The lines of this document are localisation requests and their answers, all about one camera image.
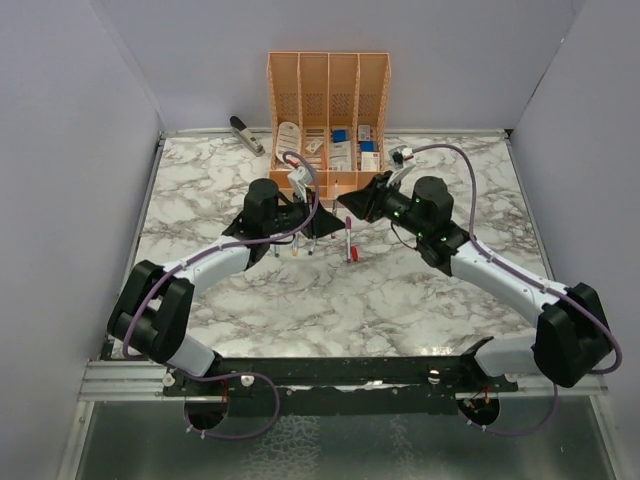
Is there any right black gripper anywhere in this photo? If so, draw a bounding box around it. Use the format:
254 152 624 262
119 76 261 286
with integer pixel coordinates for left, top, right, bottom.
339 170 429 238

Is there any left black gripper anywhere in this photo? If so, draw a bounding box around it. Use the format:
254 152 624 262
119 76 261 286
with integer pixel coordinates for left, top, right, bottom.
265 188 345 240

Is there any white pen purple tip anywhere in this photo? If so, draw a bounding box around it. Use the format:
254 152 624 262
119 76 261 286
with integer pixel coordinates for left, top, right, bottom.
345 229 352 263

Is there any white pen red tip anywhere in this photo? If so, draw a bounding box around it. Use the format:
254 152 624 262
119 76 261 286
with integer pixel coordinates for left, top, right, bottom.
330 180 339 240

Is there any white pen blue tip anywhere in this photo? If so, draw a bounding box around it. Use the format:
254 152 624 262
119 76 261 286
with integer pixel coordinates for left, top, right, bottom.
307 237 318 256

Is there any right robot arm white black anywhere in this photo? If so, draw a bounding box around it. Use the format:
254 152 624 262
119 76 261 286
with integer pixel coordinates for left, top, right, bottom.
337 172 614 391

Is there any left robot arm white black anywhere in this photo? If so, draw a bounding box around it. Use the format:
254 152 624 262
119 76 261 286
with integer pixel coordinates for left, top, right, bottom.
107 178 345 395

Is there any white red box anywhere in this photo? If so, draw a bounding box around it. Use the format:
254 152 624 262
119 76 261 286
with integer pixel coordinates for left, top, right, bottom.
360 151 381 172

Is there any white label packet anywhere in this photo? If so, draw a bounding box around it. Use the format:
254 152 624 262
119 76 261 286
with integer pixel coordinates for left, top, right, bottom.
328 141 353 171

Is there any small pink white box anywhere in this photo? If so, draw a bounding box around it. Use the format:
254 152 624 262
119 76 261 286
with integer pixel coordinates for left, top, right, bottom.
357 124 375 142

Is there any blue box in organizer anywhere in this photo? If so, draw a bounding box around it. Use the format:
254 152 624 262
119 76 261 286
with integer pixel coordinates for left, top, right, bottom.
331 129 349 143

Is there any white oval card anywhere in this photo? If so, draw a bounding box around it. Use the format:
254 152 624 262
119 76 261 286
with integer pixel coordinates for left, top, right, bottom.
275 121 301 164

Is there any orange desk organizer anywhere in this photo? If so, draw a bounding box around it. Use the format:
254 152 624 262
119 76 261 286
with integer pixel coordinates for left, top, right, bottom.
267 51 391 204

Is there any black grey stapler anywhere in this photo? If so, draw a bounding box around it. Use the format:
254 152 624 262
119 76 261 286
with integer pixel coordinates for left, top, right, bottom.
229 115 265 156

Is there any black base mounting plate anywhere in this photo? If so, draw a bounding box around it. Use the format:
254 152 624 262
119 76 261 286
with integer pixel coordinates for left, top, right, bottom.
163 341 518 417

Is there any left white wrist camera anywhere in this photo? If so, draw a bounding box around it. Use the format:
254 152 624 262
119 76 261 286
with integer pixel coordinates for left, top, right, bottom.
287 165 313 202

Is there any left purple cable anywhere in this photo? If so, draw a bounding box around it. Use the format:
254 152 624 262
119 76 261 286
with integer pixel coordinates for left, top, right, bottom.
121 151 321 441

